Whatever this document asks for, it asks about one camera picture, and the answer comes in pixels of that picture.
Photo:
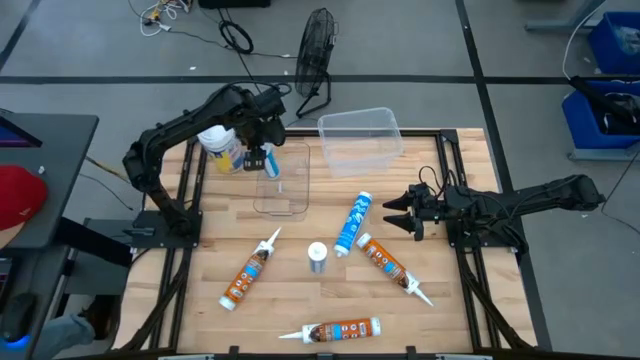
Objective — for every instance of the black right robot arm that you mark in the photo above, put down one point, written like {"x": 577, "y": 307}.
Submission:
{"x": 550, "y": 192}

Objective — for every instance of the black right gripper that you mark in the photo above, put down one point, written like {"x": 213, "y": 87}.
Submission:
{"x": 430, "y": 210}

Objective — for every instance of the black aluminium table frame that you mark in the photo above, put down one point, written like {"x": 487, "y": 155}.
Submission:
{"x": 448, "y": 136}

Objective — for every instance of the black equipment in bin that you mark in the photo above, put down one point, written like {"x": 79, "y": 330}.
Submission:
{"x": 595, "y": 97}

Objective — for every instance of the blue storage bin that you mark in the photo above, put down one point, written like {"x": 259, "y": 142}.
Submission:
{"x": 582, "y": 125}
{"x": 607, "y": 50}

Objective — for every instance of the red cap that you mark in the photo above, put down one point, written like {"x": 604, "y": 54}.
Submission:
{"x": 20, "y": 195}

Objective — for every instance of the person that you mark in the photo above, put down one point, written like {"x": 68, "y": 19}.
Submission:
{"x": 62, "y": 335}

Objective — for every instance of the large clear plastic bin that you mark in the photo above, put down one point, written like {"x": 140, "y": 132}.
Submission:
{"x": 360, "y": 145}

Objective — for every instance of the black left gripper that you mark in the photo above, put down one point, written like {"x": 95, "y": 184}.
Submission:
{"x": 262, "y": 131}

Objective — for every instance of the dark monitor screen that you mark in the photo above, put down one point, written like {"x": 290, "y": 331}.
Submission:
{"x": 12, "y": 136}

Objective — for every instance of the black desk crossbar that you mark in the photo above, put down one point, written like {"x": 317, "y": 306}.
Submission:
{"x": 95, "y": 242}

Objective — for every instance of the black floor fan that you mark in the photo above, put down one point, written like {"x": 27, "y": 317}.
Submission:
{"x": 315, "y": 50}

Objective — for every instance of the orange white sealant tube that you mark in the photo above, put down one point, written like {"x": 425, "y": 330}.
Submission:
{"x": 340, "y": 330}
{"x": 247, "y": 272}
{"x": 385, "y": 261}

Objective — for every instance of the long blue white sealant tube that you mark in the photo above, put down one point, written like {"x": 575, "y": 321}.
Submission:
{"x": 353, "y": 223}

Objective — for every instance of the silver table bracket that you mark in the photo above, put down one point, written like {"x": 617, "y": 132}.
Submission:
{"x": 462, "y": 357}
{"x": 187, "y": 357}

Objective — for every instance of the grey desk foot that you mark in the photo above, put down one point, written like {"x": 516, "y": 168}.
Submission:
{"x": 560, "y": 24}

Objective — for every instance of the narrow clear plastic tray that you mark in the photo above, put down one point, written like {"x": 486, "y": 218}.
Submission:
{"x": 287, "y": 200}

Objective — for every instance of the black mouse with blue light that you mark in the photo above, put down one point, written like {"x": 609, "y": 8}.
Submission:
{"x": 17, "y": 315}

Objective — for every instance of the black desk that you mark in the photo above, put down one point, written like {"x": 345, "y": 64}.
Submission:
{"x": 60, "y": 150}

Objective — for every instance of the black box on floor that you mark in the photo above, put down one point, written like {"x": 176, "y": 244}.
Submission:
{"x": 235, "y": 3}

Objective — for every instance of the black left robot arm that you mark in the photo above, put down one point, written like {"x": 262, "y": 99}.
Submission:
{"x": 175, "y": 125}

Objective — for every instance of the white yellow-blue canister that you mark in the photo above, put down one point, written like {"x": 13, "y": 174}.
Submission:
{"x": 225, "y": 152}

